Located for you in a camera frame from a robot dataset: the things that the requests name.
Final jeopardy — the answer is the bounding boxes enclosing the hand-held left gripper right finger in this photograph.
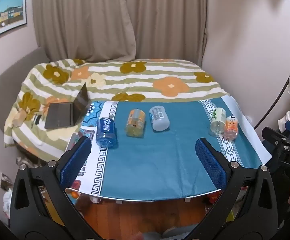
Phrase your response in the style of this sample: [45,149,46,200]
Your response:
[192,137,279,235]

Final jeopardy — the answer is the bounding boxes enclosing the beige padded headboard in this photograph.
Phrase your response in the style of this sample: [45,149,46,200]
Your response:
[0,47,51,140]

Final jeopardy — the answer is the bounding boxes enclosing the green white plastic bottle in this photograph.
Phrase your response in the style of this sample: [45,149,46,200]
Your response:
[209,107,227,137]

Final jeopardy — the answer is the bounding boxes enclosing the dark grey laptop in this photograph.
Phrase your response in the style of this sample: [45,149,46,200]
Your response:
[44,82,92,130]

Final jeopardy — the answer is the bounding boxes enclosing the blue plastic bottle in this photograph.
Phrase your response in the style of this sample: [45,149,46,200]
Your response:
[95,117,118,149]

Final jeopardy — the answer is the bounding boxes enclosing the floral striped blanket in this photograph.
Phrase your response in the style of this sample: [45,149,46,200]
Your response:
[4,59,231,163]

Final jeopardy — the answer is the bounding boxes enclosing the beige curtain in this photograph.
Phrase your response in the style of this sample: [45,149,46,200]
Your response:
[32,0,137,63]
[124,0,208,66]

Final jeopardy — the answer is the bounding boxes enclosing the white plastic bag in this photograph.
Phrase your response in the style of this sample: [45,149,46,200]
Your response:
[2,189,13,218]

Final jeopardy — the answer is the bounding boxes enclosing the teal patterned tablecloth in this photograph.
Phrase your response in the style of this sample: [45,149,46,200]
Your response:
[67,97,264,202]

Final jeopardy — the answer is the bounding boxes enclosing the orange yellow plastic bottle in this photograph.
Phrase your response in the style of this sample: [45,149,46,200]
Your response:
[124,109,146,138]

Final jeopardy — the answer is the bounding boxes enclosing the small orange plastic bottle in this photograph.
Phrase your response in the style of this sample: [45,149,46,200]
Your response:
[222,116,239,141]

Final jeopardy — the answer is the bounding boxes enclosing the black hoop cable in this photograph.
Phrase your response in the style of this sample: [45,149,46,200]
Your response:
[253,76,290,129]

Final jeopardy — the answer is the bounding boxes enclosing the grey white plastic bottle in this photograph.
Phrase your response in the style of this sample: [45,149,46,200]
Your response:
[149,106,171,132]

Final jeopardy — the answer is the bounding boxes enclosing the framed wall poster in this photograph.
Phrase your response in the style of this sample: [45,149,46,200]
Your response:
[0,0,28,44]

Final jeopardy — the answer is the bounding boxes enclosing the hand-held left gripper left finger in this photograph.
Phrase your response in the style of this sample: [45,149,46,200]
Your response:
[10,136,96,235]

